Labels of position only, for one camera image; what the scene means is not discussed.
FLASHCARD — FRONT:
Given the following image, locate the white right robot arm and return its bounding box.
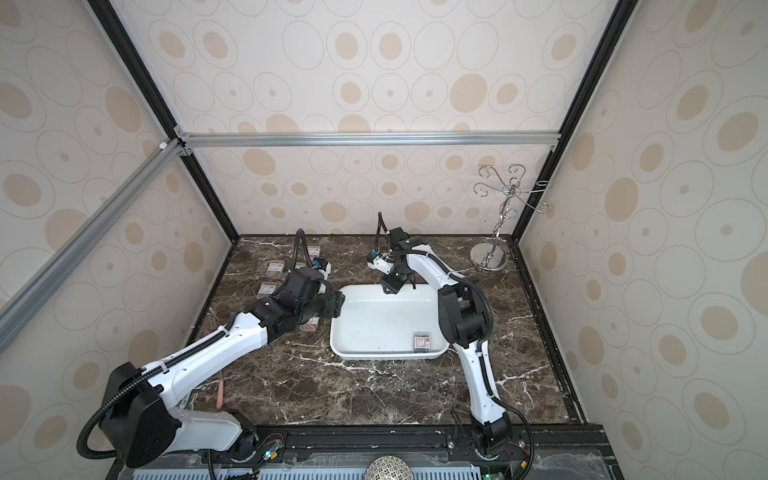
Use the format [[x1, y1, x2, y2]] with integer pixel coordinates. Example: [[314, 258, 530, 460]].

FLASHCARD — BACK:
[[367, 222, 513, 457]]

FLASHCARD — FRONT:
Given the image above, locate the black corner frame post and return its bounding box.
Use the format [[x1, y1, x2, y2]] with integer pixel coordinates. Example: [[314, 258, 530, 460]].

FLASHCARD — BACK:
[[86, 0, 240, 244], [511, 0, 639, 244]]

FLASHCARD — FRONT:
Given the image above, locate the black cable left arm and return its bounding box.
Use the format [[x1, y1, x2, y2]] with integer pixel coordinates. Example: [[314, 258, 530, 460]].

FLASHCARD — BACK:
[[76, 328, 229, 461]]

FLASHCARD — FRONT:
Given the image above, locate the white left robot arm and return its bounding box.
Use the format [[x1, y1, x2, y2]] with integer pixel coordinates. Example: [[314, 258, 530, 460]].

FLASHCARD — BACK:
[[77, 259, 344, 468]]

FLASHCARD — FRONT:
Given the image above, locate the spoon with pink handle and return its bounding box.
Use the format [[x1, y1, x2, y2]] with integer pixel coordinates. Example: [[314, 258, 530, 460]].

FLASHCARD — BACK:
[[216, 378, 225, 410]]

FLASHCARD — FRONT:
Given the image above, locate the metal mesh ball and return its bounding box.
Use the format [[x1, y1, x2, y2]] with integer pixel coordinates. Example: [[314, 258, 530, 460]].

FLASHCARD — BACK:
[[363, 455, 415, 480]]

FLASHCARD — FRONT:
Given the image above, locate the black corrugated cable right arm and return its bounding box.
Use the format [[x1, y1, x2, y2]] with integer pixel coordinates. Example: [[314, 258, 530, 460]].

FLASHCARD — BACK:
[[419, 248, 496, 349]]

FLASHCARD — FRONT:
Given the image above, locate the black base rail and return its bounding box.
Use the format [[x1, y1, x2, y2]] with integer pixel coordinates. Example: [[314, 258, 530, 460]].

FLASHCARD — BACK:
[[107, 424, 623, 479]]

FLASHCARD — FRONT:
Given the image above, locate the horizontal aluminium rail back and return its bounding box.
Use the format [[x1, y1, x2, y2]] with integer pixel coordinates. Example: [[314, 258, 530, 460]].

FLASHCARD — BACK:
[[181, 130, 561, 148]]

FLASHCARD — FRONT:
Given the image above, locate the diagonal aluminium rail left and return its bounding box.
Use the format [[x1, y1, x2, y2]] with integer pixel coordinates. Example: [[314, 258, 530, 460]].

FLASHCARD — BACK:
[[1, 138, 182, 350]]

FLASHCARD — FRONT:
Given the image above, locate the white plastic storage tray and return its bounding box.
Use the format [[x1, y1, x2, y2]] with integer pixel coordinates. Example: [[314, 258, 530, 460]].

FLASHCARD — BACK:
[[330, 284, 449, 361]]

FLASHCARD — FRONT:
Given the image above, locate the silver wire hook stand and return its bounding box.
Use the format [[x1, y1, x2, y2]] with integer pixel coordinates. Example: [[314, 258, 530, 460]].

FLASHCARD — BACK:
[[470, 163, 552, 272]]

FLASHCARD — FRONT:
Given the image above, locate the paper clip box front row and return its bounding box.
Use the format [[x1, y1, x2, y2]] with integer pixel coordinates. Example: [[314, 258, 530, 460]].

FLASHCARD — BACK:
[[300, 317, 320, 333]]

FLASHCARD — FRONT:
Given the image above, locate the black corner frame post right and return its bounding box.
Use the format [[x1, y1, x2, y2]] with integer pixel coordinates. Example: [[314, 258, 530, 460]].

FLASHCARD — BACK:
[[511, 0, 639, 244]]

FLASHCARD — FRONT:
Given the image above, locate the black corner frame post left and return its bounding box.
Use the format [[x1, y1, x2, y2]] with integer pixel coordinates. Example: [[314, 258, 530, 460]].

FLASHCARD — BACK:
[[86, 0, 240, 244]]

